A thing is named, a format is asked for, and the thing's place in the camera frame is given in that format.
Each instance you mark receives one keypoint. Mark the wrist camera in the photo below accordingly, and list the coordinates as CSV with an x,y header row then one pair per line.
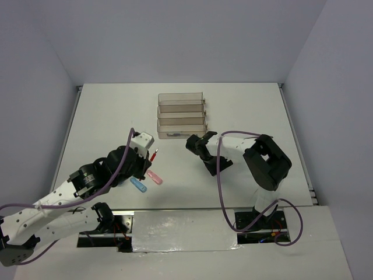
x,y
141,143
208,135

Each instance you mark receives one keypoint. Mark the blue correction tape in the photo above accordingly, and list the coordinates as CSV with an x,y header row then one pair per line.
x,y
138,184

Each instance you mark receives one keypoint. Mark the far clear drawer container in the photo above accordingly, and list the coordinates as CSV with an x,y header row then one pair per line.
x,y
175,99

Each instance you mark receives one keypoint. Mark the middle clear drawer container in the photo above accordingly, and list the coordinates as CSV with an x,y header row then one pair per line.
x,y
181,111

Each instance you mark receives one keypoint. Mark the pink correction tape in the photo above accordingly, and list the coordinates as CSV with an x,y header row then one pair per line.
x,y
154,177

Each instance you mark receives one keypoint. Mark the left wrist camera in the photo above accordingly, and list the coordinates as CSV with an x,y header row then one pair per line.
x,y
141,143

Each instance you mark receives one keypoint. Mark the red gel pen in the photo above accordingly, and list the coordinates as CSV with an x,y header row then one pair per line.
x,y
154,155

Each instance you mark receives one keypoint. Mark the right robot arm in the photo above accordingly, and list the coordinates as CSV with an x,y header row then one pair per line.
x,y
257,154

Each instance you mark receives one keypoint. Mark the blue gel pen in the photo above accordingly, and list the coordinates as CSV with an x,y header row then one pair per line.
x,y
177,135

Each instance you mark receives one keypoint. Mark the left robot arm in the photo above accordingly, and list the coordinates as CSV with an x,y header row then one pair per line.
x,y
70,208

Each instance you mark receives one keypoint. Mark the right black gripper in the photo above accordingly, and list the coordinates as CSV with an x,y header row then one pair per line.
x,y
225,164

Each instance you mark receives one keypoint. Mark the near clear drawer container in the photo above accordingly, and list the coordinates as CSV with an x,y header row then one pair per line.
x,y
190,126

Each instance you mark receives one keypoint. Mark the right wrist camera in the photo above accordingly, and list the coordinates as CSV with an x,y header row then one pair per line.
x,y
208,135

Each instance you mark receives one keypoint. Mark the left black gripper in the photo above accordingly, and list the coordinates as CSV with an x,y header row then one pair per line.
x,y
145,163

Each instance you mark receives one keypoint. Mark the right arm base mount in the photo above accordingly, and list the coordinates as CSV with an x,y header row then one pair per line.
x,y
264,231

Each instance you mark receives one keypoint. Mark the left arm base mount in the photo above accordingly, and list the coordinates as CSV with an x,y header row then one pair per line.
x,y
118,236

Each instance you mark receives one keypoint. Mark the clear drawer container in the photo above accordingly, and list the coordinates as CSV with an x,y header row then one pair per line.
x,y
190,126
181,111
175,99

